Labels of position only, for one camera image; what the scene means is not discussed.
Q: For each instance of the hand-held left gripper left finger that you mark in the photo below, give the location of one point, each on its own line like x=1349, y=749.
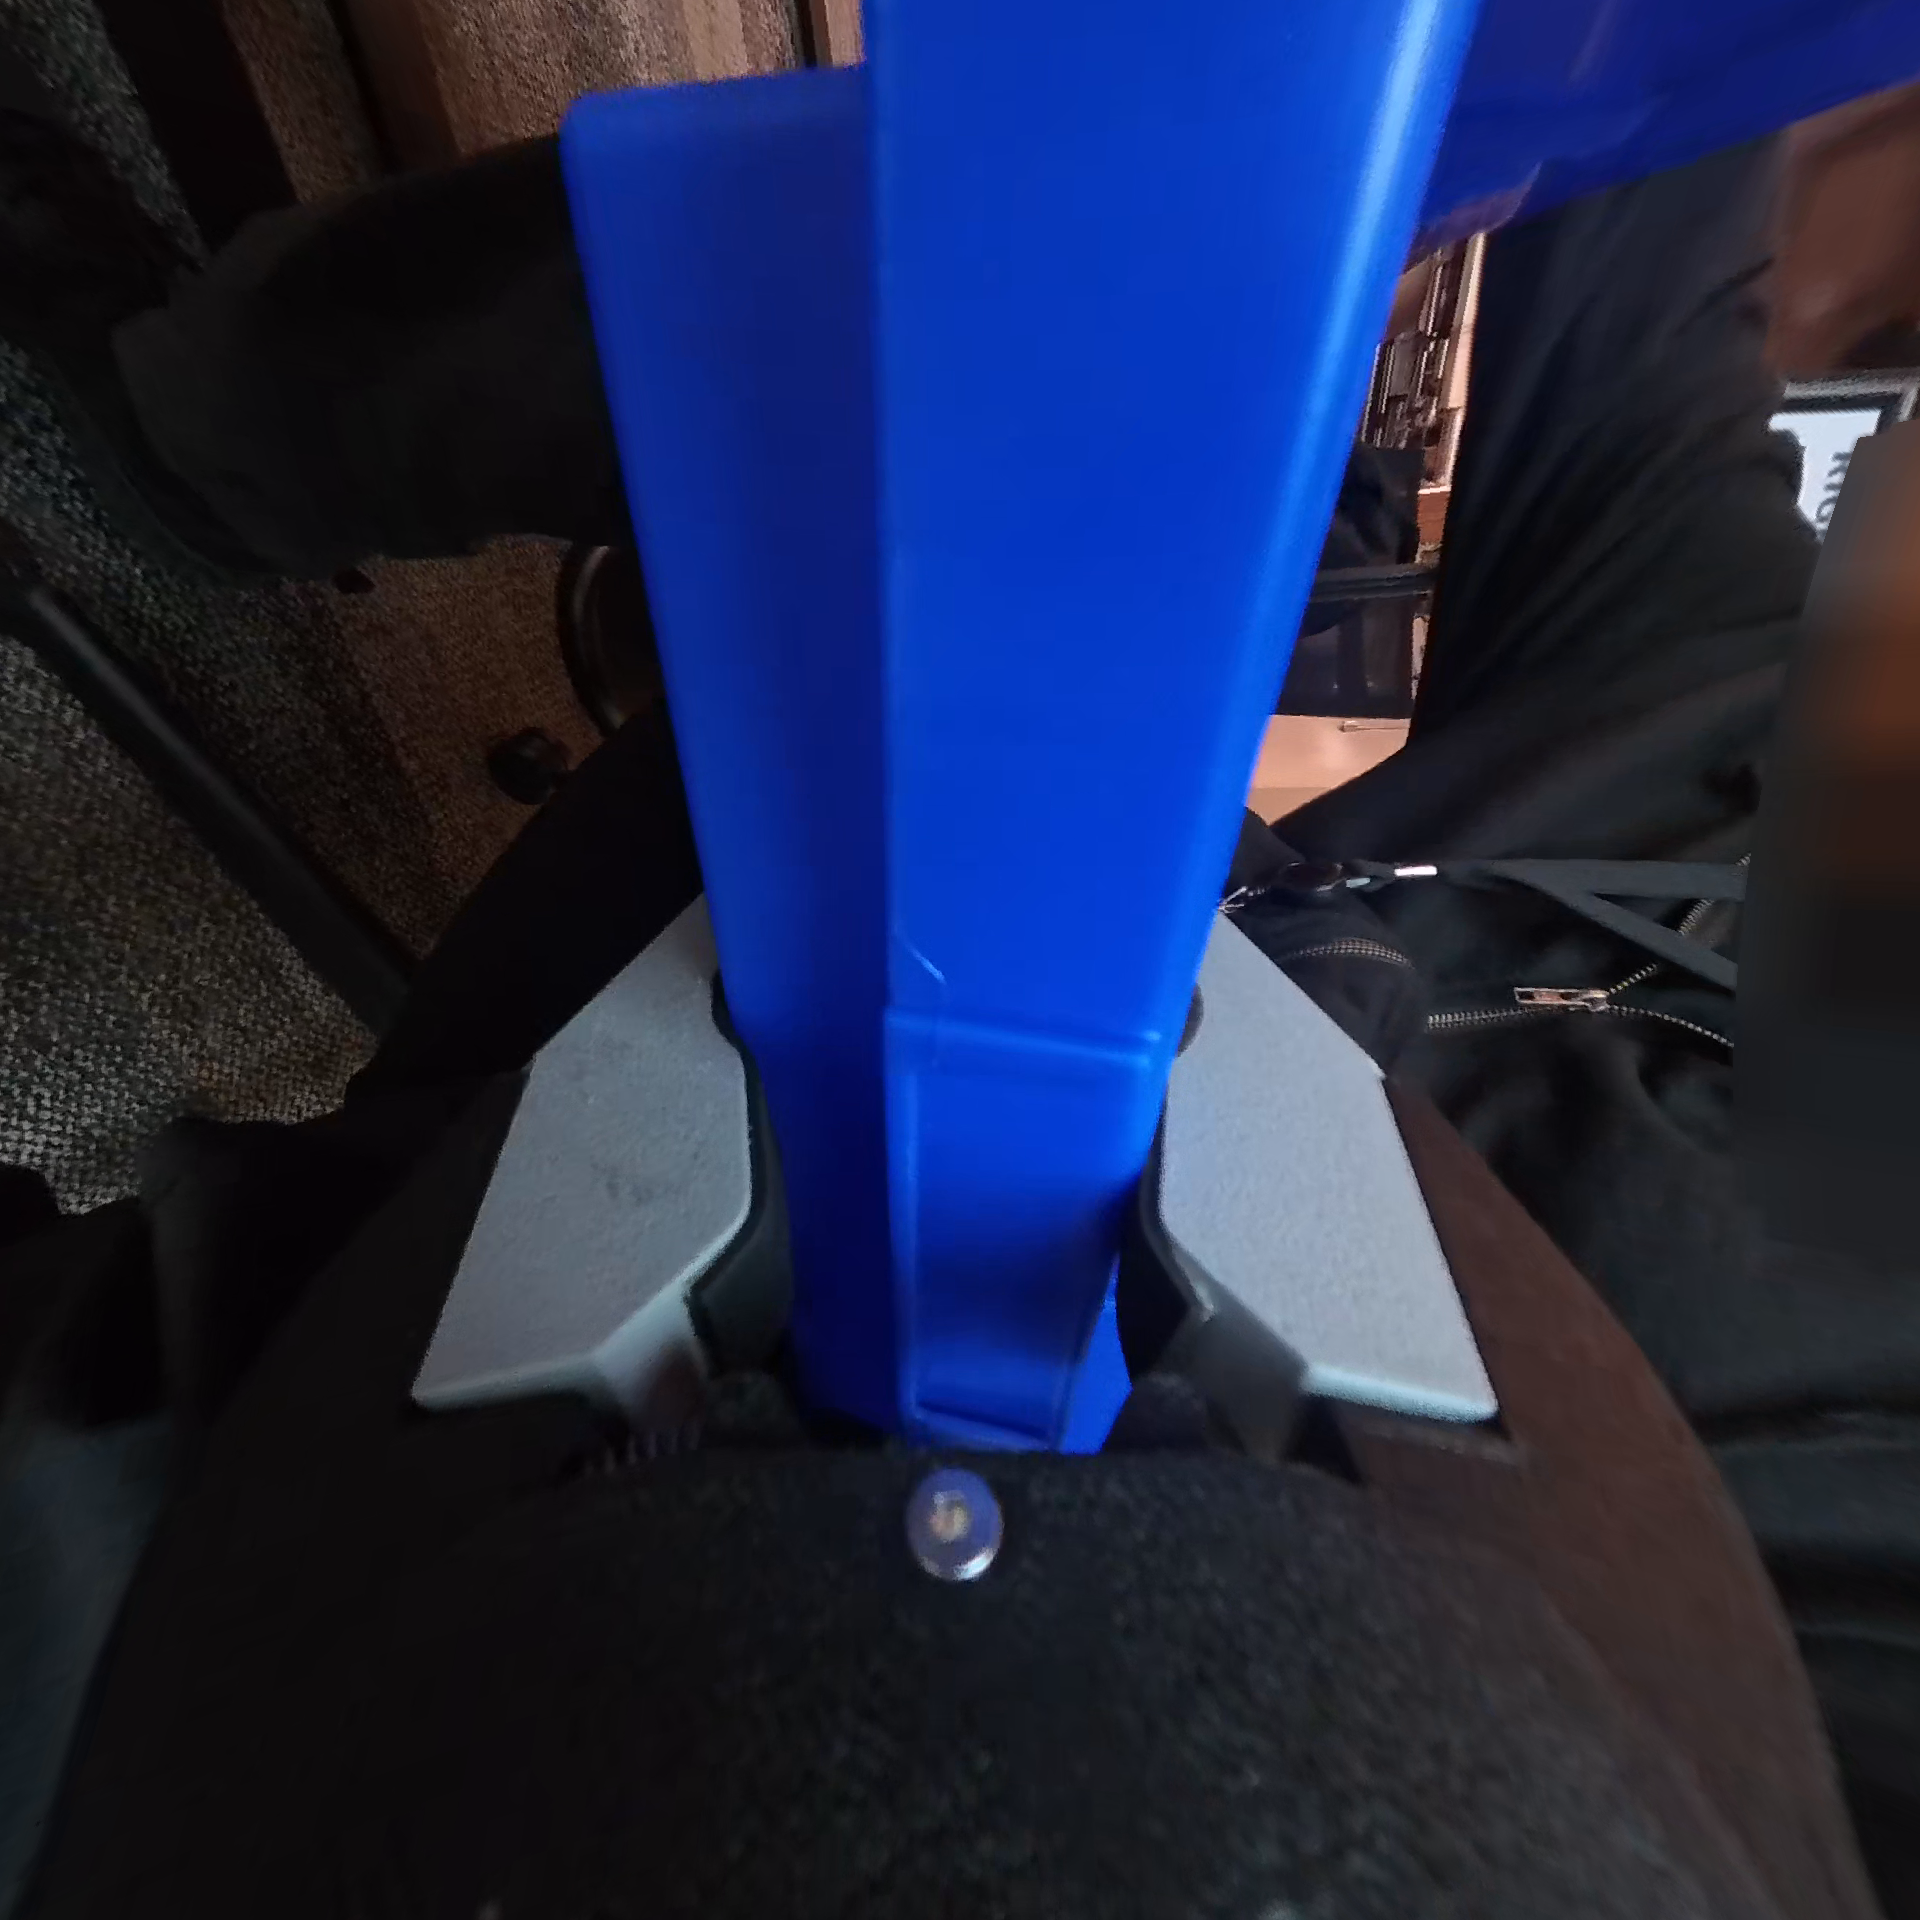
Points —
x=616, y=1185

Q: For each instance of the black table frame bar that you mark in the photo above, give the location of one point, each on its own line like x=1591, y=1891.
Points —
x=196, y=781

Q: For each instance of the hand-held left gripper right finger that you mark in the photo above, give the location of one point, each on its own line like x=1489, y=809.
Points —
x=1305, y=1201

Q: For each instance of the blue plastic bin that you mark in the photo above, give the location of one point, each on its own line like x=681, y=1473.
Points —
x=975, y=599

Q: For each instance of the black office chair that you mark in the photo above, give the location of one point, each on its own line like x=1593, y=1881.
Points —
x=375, y=375

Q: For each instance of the person's black jacket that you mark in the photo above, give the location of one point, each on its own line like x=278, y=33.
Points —
x=1575, y=1141

